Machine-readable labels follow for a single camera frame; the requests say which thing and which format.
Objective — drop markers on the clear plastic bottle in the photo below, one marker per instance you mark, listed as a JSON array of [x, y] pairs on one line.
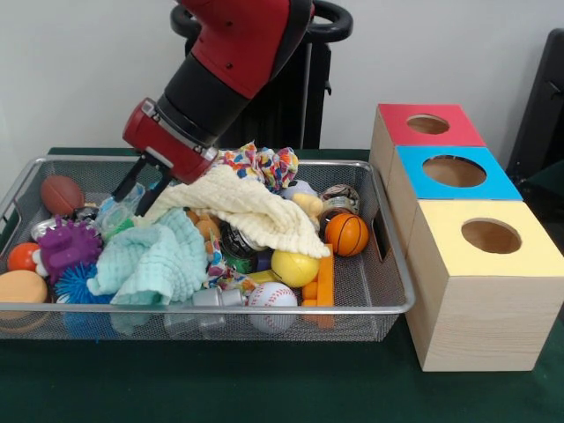
[[116, 213]]

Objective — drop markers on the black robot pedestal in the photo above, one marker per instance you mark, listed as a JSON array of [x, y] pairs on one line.
[[299, 97]]

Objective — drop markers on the brown toy football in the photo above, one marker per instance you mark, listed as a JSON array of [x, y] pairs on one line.
[[61, 196]]

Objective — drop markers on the cream waffle cloth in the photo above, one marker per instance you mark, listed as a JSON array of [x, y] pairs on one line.
[[247, 207]]

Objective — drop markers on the colourful patterned cloth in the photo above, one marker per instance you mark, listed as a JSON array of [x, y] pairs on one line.
[[264, 163]]

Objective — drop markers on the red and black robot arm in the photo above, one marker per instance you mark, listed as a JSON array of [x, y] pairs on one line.
[[229, 66]]

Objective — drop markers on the purple spiky rubber toy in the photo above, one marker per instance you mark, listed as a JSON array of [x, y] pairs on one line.
[[68, 251]]

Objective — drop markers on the black chair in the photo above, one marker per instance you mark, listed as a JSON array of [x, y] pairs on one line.
[[542, 110]]

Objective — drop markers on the silver mesh bin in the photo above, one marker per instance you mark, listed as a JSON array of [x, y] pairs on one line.
[[374, 324]]

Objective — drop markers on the white toy baseball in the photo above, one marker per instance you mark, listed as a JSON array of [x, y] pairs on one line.
[[272, 299]]

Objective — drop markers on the mint waffle cloth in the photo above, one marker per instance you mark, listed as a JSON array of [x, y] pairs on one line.
[[154, 264]]

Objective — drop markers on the orange toy basketball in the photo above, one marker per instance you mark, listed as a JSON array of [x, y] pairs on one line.
[[346, 235]]

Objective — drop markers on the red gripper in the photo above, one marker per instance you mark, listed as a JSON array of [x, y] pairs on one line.
[[167, 141]]

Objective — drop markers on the wooden box with three holes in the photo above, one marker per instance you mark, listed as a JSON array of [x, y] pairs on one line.
[[476, 326]]

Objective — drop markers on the yellow ball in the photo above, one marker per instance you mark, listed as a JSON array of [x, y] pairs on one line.
[[294, 269]]

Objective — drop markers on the dark green side tablecloth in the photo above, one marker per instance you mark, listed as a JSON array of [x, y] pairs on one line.
[[548, 180]]

